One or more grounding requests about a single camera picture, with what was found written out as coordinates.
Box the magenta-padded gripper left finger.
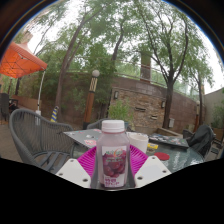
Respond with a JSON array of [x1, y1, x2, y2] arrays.
[[55, 145, 101, 189]]

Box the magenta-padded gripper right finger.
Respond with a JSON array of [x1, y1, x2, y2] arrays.
[[129, 144, 172, 189]]

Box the purple juice bottle white cap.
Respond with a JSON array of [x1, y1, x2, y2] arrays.
[[95, 119, 131, 190]]

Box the white mug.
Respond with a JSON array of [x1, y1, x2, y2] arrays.
[[126, 131, 150, 154]]

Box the flat round red coaster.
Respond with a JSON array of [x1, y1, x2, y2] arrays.
[[153, 151, 171, 162]]

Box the grey laptop with stickers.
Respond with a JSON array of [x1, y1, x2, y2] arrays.
[[63, 128, 103, 149]]

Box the green plant in blue pot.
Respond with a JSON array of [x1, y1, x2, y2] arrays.
[[107, 99, 133, 132]]

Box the grey chair under jacket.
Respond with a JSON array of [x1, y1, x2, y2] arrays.
[[182, 129, 218, 162]]

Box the blue yellow striped cone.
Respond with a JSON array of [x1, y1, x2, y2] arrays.
[[49, 105, 60, 123]]

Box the grey wicker armchair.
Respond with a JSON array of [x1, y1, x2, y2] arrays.
[[8, 108, 79, 174]]

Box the green leafy tree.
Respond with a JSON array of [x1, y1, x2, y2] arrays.
[[133, 0, 214, 129], [89, 0, 141, 111], [29, 0, 111, 123]]

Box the black metal chair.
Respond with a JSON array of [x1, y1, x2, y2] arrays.
[[211, 136, 224, 159]]

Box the group of dark patio chairs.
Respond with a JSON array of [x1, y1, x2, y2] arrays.
[[0, 92, 19, 121]]

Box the orange canopy tent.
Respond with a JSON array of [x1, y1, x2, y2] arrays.
[[0, 41, 48, 117]]

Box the wooden lamp post white globe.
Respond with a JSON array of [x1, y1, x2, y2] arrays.
[[82, 69, 101, 129]]

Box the short wooden lamp post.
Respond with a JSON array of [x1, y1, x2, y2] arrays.
[[195, 100, 201, 130]]

